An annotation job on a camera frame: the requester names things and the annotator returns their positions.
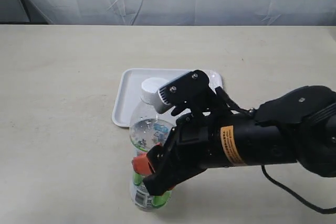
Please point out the black gripper yellow label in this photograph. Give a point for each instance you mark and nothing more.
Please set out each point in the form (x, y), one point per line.
(233, 140)

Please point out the clear plastic bottle green label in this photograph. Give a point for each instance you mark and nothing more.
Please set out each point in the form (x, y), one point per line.
(147, 128)

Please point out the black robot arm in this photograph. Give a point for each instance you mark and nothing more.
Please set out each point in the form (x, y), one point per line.
(297, 127)

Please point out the white rectangular plastic tray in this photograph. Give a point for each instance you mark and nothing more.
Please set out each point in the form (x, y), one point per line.
(129, 91)

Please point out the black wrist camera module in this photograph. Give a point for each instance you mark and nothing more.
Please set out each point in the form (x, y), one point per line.
(190, 91)

